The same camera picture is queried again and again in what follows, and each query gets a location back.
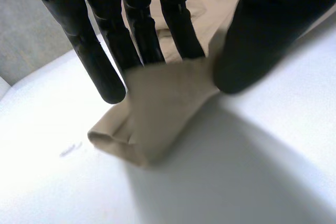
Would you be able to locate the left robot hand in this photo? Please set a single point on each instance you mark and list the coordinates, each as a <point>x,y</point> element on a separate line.
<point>262,37</point>

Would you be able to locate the beige shorts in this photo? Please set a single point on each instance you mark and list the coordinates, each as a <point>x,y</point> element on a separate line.
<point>162,103</point>

